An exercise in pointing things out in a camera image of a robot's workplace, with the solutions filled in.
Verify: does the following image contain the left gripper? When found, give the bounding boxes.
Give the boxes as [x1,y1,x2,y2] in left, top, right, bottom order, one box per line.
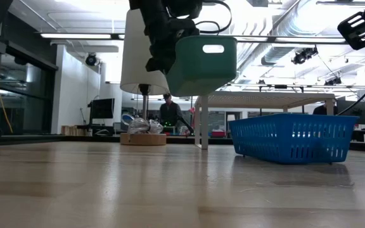
[139,8,202,74]

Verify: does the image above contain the black mesh tray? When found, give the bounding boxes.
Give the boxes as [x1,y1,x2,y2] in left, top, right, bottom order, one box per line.
[336,11,365,51]

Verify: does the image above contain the teal plastic tray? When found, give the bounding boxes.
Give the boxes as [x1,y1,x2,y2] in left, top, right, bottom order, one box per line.
[165,35,238,98]

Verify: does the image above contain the blue plastic basket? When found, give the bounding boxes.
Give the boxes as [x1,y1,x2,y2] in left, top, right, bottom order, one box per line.
[228,113,360,165]

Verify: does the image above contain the dark monitor on desk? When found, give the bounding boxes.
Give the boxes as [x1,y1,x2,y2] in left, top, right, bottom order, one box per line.
[89,98,116,120]

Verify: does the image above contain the white lamp with wooden base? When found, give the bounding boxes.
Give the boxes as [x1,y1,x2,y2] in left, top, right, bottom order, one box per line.
[119,8,170,146]

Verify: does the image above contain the person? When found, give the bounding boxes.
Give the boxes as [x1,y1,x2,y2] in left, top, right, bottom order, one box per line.
[312,100,338,115]
[159,93,183,127]

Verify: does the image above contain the black ceiling spotlight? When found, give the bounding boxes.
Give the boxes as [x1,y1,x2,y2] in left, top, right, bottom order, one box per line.
[86,53,98,67]

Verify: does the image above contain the round blue rimmed object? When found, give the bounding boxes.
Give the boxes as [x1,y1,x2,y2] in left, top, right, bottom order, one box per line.
[121,113,136,127]

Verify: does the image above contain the black track light cluster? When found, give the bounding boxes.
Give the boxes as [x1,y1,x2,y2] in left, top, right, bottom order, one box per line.
[291,46,319,65]

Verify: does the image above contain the dark computer monitor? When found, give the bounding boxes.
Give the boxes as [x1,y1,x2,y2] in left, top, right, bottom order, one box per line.
[336,99,365,125]

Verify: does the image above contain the white perforated metal shelf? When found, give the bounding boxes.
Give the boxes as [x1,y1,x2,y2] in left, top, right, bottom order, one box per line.
[194,91,336,151]

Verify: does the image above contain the stacked wooden blocks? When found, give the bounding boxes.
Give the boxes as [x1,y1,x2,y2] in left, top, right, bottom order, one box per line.
[61,125,90,137]

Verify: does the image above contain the bundled clear lamp cord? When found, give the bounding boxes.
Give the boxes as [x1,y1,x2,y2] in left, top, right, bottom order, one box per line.
[127,117,164,134]

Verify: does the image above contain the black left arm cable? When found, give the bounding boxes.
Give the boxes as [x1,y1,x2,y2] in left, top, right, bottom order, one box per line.
[195,0,233,35]

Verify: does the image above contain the long black cable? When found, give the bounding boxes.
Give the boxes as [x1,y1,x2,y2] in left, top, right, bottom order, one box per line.
[337,72,365,117]

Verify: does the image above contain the silver ceiling duct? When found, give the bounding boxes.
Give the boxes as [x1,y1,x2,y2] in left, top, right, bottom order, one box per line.
[238,12,338,73]

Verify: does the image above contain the dark metal frame structure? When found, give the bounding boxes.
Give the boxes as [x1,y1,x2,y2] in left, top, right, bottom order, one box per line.
[0,12,59,137]

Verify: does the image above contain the thin yellow cord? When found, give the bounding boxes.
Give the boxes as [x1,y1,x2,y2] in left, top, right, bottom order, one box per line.
[0,46,14,134]

